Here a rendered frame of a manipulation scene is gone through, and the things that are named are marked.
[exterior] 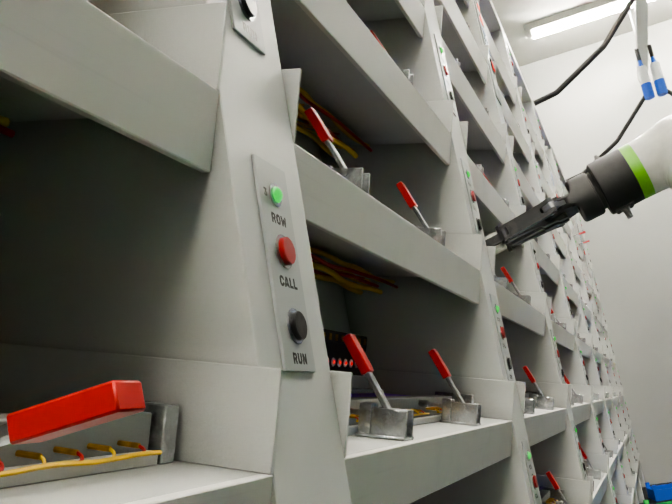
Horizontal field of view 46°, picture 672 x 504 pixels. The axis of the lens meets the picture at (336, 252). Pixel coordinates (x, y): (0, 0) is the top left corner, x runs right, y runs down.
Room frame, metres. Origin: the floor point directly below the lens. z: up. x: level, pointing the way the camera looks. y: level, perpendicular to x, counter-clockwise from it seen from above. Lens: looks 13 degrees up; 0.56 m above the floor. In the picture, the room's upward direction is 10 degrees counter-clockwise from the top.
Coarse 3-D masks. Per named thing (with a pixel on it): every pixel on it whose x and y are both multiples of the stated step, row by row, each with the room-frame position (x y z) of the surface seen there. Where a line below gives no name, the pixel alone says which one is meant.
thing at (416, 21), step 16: (352, 0) 1.01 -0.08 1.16; (368, 0) 1.01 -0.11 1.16; (384, 0) 1.00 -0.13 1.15; (400, 0) 0.94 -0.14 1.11; (416, 0) 1.00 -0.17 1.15; (368, 16) 1.06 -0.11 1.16; (384, 16) 1.05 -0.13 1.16; (400, 16) 1.05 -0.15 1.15; (416, 16) 1.01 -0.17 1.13; (416, 32) 1.03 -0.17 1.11
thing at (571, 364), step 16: (496, 32) 2.37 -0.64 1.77; (512, 112) 2.37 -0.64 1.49; (528, 176) 2.37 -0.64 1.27; (544, 240) 2.37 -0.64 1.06; (560, 272) 2.40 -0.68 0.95; (544, 288) 2.38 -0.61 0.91; (560, 288) 2.37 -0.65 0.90; (560, 304) 2.37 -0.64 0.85; (576, 336) 2.43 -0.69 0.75; (560, 352) 2.38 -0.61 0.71; (576, 352) 2.36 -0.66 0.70; (576, 368) 2.37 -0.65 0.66; (592, 416) 2.36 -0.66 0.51; (592, 432) 2.37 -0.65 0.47; (592, 448) 2.37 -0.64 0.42; (608, 480) 2.36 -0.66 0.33; (608, 496) 2.37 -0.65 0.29
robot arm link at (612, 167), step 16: (608, 160) 1.18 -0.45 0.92; (624, 160) 1.17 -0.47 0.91; (592, 176) 1.20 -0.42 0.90; (608, 176) 1.18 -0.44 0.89; (624, 176) 1.17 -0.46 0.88; (608, 192) 1.18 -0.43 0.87; (624, 192) 1.18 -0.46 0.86; (640, 192) 1.18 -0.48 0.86; (608, 208) 1.24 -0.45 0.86; (624, 208) 1.21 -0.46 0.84
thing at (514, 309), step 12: (492, 252) 1.13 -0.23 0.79; (492, 264) 1.13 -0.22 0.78; (504, 288) 1.22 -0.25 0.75; (504, 300) 1.23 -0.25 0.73; (516, 300) 1.33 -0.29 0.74; (540, 300) 1.70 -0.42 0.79; (504, 312) 1.23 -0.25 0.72; (516, 312) 1.34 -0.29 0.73; (528, 312) 1.47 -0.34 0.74; (540, 312) 1.63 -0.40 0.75; (528, 324) 1.48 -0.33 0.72; (540, 324) 1.64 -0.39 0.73
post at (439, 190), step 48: (432, 0) 1.13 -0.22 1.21; (432, 48) 1.05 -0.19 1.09; (432, 96) 1.05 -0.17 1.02; (384, 144) 1.08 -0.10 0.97; (384, 192) 1.08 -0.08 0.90; (432, 192) 1.06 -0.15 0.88; (384, 288) 1.09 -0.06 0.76; (432, 288) 1.07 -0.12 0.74; (480, 288) 1.05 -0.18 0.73; (384, 336) 1.10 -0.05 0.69; (432, 336) 1.07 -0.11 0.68; (480, 336) 1.05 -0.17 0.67; (480, 480) 1.06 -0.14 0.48; (528, 480) 1.07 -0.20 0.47
